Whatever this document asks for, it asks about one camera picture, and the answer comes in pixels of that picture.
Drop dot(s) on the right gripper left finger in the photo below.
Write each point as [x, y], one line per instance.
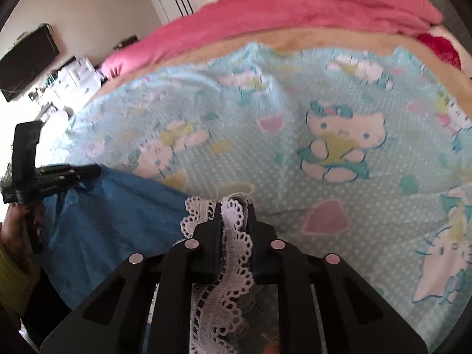
[144, 306]

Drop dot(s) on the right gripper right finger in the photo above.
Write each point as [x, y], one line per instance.
[324, 305]

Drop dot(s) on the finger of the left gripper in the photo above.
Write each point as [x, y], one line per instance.
[56, 184]
[61, 169]

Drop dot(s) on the blue denim pants lace hem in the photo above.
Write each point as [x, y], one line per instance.
[94, 226]

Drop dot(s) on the yellow green sleeve forearm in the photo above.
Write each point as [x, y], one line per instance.
[17, 284]

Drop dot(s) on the left hand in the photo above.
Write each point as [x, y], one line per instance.
[12, 237]

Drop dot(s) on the right hand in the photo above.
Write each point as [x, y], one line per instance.
[272, 347]

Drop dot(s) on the white drawer cabinet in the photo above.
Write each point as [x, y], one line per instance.
[70, 87]

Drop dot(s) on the pile of folded clothes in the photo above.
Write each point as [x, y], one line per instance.
[126, 42]

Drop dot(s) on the light blue cartoon cat sheet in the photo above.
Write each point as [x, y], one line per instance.
[341, 151]

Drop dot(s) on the tan bed cover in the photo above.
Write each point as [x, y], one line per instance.
[293, 39]

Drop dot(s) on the red floral pillow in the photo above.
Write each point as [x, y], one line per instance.
[443, 48]

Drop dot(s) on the pink plush blanket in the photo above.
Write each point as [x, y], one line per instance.
[229, 18]

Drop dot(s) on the black wall television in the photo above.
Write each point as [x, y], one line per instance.
[26, 60]

